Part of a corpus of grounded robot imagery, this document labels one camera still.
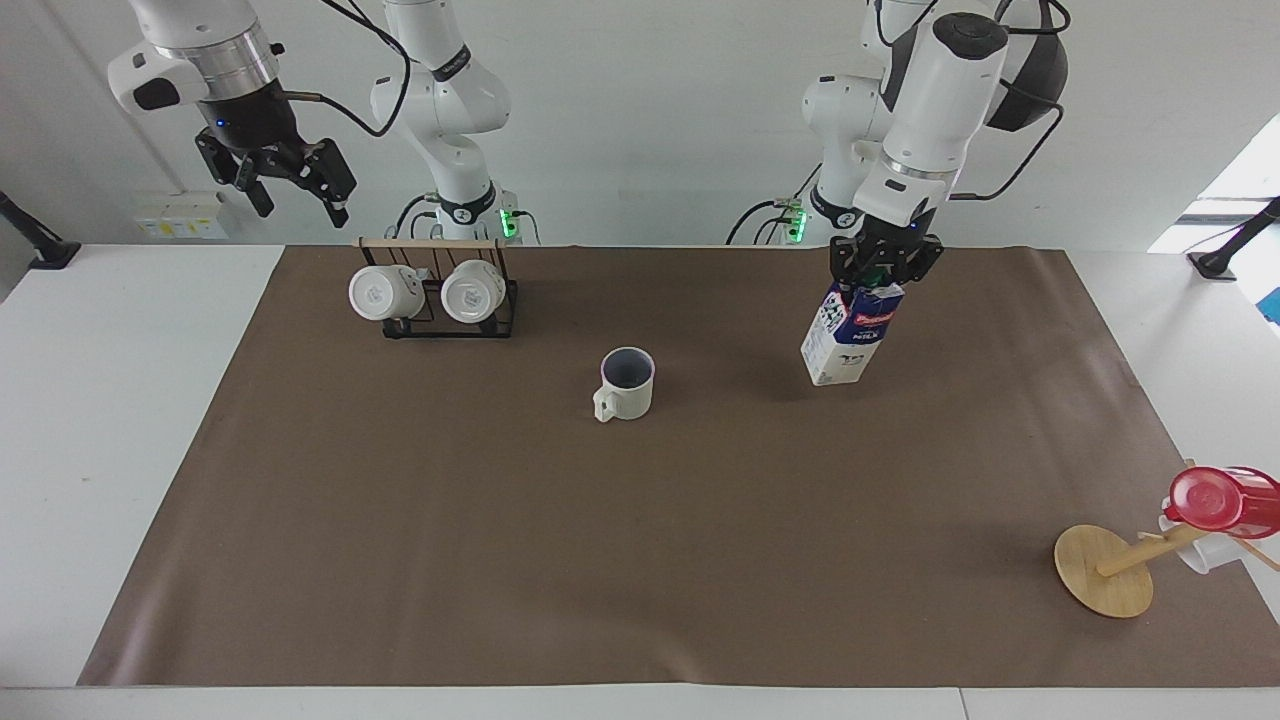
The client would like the black cable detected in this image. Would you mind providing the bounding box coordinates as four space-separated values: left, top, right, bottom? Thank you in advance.
394 193 443 242
948 100 1065 203
724 163 824 247
284 0 414 140

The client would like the white wall socket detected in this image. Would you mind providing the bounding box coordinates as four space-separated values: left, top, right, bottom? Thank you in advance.
134 190 230 242

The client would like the wooden mug tree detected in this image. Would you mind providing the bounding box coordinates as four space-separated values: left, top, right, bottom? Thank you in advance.
1054 459 1280 620

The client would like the milk carton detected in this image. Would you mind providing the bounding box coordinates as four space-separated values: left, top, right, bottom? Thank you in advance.
799 279 907 388

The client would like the black stand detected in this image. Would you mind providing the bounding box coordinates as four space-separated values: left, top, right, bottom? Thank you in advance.
1186 196 1280 282
0 190 82 272

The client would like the black wire mug rack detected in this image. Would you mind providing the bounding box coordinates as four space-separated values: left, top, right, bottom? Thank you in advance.
352 236 521 342

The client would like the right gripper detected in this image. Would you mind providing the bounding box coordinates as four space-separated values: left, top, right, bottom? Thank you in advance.
194 84 359 230

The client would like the white mug with grey inside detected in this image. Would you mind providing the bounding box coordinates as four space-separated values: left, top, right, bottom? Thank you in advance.
592 346 657 424

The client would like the white cup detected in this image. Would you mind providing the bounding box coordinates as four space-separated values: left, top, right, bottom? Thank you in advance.
1157 514 1247 577

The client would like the red cup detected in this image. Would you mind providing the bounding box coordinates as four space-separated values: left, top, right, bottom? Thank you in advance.
1162 465 1280 542

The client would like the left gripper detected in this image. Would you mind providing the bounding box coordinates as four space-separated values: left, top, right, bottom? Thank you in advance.
827 204 947 298

